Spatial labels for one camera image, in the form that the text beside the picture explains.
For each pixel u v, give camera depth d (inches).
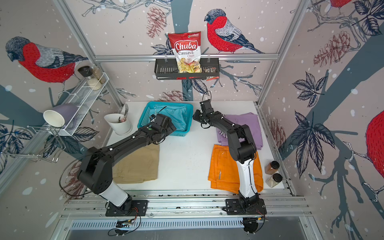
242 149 22.0
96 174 17.5
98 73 33.7
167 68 37.4
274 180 29.1
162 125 27.5
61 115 24.0
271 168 30.8
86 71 30.6
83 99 32.1
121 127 37.6
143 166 33.8
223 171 32.9
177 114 40.8
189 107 42.4
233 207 28.7
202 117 31.3
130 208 27.1
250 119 43.9
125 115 39.6
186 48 31.6
